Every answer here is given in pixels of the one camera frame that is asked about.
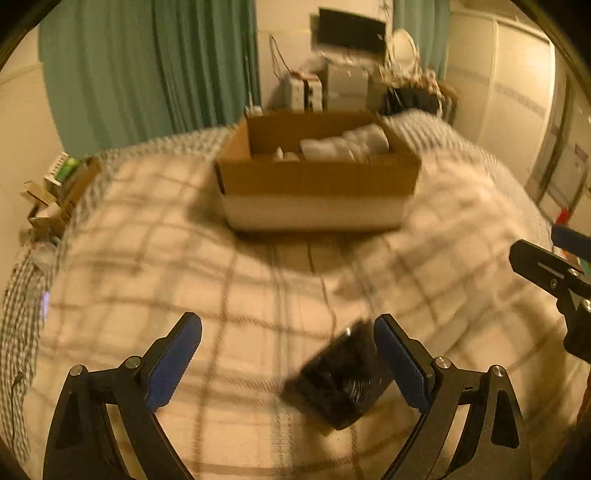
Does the white suitcase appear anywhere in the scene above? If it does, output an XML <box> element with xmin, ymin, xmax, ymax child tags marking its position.
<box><xmin>283</xmin><ymin>72</ymin><xmax>322</xmax><ymax>112</ymax></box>

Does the black wall television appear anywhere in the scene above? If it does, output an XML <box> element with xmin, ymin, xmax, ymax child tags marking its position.
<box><xmin>317</xmin><ymin>8</ymin><xmax>387</xmax><ymax>55</ymax></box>

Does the green checked blanket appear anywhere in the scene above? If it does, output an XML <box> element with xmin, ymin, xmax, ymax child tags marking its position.
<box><xmin>0</xmin><ymin>110</ymin><xmax>546</xmax><ymax>464</ymax></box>

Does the black pouch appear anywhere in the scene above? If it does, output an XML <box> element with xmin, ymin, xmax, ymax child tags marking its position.
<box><xmin>280</xmin><ymin>320</ymin><xmax>393</xmax><ymax>431</ymax></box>

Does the red fire extinguisher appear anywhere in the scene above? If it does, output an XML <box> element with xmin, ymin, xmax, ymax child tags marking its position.
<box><xmin>556</xmin><ymin>209</ymin><xmax>571</xmax><ymax>225</ymax></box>

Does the beige plaid blanket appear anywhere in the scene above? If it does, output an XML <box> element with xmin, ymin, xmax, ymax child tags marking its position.
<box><xmin>22</xmin><ymin>151</ymin><xmax>588</xmax><ymax>480</ymax></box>

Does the white bear figurine blue hat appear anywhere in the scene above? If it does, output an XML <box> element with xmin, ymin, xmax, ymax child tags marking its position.
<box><xmin>273</xmin><ymin>147</ymin><xmax>301</xmax><ymax>162</ymax></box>

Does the side cardboard box with items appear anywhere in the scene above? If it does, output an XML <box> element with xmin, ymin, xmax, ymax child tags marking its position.
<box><xmin>20</xmin><ymin>152</ymin><xmax>101</xmax><ymax>239</ymax></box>

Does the brown cardboard box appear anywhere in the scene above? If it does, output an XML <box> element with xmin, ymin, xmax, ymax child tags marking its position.
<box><xmin>213</xmin><ymin>111</ymin><xmax>422</xmax><ymax>232</ymax></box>

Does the black jacket on chair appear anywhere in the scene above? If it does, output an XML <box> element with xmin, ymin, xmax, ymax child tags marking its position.
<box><xmin>379</xmin><ymin>86</ymin><xmax>443</xmax><ymax>116</ymax></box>

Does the smartphone with lit screen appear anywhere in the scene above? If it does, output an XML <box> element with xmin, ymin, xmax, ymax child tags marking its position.
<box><xmin>41</xmin><ymin>291</ymin><xmax>50</xmax><ymax>322</ymax></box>

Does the white sliding wardrobe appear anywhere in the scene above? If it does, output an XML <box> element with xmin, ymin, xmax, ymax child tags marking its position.
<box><xmin>446</xmin><ymin>9</ymin><xmax>556</xmax><ymax>184</ymax></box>

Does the large green curtain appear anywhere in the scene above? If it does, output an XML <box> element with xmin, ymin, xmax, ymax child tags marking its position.
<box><xmin>39</xmin><ymin>1</ymin><xmax>260</xmax><ymax>158</ymax></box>

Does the silver mini fridge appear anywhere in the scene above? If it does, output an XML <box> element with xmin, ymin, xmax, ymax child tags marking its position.
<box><xmin>322</xmin><ymin>63</ymin><xmax>369</xmax><ymax>111</ymax></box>

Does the narrow green curtain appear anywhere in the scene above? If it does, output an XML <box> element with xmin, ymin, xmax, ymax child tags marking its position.
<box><xmin>394</xmin><ymin>0</ymin><xmax>451</xmax><ymax>79</ymax></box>

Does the white fluffy cloth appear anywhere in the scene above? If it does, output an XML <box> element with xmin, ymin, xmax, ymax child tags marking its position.
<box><xmin>300</xmin><ymin>123</ymin><xmax>390</xmax><ymax>163</ymax></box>

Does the white oval vanity mirror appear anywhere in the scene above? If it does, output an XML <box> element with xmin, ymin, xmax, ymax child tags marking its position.
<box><xmin>390</xmin><ymin>29</ymin><xmax>419</xmax><ymax>72</ymax></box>

